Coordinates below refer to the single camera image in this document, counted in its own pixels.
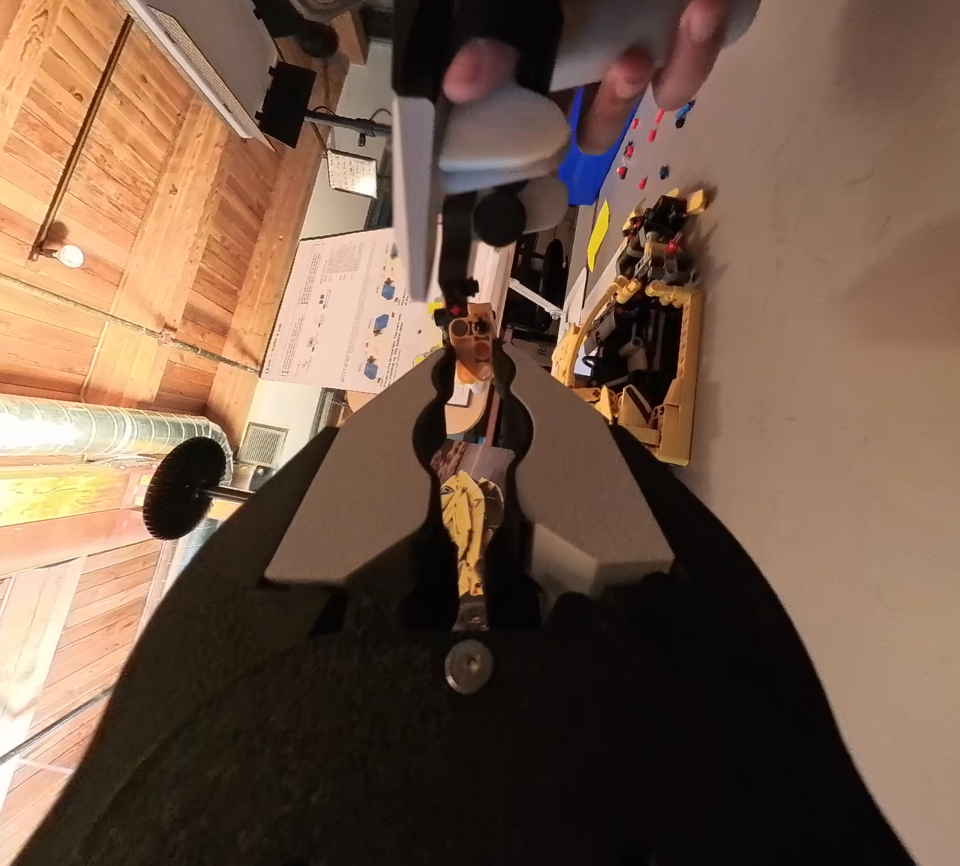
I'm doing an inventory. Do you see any blue plastic bin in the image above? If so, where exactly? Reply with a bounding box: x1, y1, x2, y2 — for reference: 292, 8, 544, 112
558, 94, 643, 207

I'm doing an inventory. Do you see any yellow sticky note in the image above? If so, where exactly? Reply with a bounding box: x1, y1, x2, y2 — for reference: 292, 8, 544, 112
585, 199, 615, 276

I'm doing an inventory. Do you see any grey desk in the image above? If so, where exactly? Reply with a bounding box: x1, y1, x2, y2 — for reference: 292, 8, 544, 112
495, 0, 960, 866

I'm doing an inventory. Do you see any yellow curved panel piece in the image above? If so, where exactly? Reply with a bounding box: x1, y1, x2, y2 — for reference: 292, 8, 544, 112
432, 301, 520, 630

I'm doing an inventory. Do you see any yellow brick car model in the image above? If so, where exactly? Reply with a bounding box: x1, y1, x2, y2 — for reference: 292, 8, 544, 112
552, 185, 709, 466

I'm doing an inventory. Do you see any printed instruction sheet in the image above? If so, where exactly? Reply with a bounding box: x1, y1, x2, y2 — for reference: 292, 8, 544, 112
263, 226, 451, 394

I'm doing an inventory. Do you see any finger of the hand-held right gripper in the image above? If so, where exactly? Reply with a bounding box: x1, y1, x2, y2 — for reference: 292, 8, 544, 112
393, 94, 484, 315

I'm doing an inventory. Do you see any black round ceiling lamp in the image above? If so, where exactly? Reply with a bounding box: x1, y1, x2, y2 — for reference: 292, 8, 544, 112
143, 439, 294, 544

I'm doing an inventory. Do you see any pile of small coloured pieces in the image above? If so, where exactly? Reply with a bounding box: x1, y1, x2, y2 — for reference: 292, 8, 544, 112
612, 94, 703, 195

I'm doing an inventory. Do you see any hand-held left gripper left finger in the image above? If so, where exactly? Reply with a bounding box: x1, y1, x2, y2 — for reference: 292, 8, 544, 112
263, 353, 459, 630

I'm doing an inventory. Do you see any silver ventilation duct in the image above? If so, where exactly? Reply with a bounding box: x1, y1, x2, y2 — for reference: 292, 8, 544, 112
0, 394, 234, 474

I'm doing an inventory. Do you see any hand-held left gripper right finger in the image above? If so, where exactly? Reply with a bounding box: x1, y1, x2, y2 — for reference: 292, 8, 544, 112
488, 344, 676, 624

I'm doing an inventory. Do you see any white hanging sign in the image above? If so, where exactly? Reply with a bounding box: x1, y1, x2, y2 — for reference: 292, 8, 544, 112
326, 149, 381, 201

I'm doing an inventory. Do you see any white vent grille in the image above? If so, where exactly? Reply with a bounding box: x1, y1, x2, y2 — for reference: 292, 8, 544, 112
240, 421, 295, 471

